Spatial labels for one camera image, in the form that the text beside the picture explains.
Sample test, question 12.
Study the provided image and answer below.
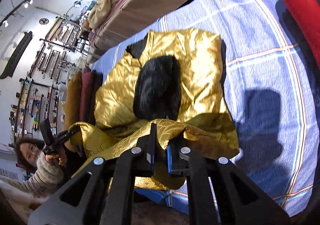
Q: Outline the gold brocade jacket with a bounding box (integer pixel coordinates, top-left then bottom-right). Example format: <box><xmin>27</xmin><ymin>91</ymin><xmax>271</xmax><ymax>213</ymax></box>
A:
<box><xmin>71</xmin><ymin>28</ymin><xmax>239</xmax><ymax>190</ymax></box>

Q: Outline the person's knit sweater forearm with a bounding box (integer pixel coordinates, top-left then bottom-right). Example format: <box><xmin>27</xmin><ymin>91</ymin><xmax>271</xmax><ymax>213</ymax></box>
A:
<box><xmin>1</xmin><ymin>152</ymin><xmax>64</xmax><ymax>223</ymax></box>

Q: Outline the person's left hand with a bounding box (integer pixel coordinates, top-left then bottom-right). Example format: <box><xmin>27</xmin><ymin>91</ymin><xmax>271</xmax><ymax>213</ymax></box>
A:
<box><xmin>45</xmin><ymin>148</ymin><xmax>67</xmax><ymax>166</ymax></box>

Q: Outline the mustard yellow folded garment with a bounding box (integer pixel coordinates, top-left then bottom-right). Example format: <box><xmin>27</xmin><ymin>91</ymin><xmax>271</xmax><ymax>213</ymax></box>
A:
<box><xmin>62</xmin><ymin>71</ymin><xmax>83</xmax><ymax>153</ymax></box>

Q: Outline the person's head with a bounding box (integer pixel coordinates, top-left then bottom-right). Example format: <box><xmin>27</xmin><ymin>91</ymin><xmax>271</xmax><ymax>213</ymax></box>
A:
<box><xmin>15</xmin><ymin>138</ymin><xmax>44</xmax><ymax>172</ymax></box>

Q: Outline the maroon folded garment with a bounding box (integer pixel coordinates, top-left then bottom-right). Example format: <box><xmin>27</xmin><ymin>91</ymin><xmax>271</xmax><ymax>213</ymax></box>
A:
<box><xmin>79</xmin><ymin>69</ymin><xmax>95</xmax><ymax>122</ymax></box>

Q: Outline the blue plaid bed sheet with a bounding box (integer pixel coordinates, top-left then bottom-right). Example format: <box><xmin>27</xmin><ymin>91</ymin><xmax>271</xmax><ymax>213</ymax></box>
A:
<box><xmin>90</xmin><ymin>0</ymin><xmax>320</xmax><ymax>218</ymax></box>

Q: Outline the beige fleece blanket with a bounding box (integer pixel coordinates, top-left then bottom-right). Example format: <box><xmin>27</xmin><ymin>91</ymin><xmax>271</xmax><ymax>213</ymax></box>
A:
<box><xmin>87</xmin><ymin>0</ymin><xmax>120</xmax><ymax>29</ymax></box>

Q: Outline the red folded garment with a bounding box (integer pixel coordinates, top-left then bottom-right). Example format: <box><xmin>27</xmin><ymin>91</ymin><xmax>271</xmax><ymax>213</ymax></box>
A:
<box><xmin>269</xmin><ymin>0</ymin><xmax>320</xmax><ymax>68</ymax></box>

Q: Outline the wall display shelf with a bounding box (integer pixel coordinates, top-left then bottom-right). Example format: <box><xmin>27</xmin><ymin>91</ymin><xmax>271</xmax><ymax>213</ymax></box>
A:
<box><xmin>9</xmin><ymin>17</ymin><xmax>88</xmax><ymax>143</ymax></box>

